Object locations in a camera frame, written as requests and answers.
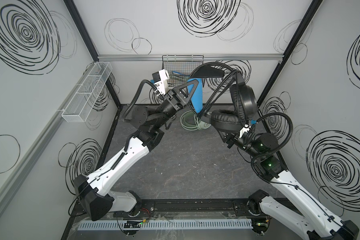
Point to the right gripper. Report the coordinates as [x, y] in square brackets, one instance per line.
[231, 140]

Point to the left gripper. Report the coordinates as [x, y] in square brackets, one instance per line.
[173, 98]

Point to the mint green headphones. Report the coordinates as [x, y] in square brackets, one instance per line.
[191, 122]

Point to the black and blue headphones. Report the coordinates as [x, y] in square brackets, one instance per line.
[224, 98]

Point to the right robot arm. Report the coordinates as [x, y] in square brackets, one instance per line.
[313, 221]

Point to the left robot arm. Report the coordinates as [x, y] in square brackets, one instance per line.
[94, 193]

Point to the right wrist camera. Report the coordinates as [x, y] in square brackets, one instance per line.
[246, 128]

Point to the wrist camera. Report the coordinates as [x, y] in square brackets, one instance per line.
[160, 80]
[246, 128]

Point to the black wire basket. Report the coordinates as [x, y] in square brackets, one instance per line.
[184, 64]

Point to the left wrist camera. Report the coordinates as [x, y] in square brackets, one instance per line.
[160, 80]

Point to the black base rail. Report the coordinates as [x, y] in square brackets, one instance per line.
[241, 207]

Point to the clear wall shelf bin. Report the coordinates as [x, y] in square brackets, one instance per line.
[85, 97]

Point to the white slotted cable duct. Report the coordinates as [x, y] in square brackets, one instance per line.
[200, 224]

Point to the black corner frame post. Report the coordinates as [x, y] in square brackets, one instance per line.
[75, 15]

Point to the right corner frame post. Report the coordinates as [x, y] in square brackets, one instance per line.
[301, 29]

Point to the side wall aluminium rail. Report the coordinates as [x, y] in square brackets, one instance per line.
[26, 164]

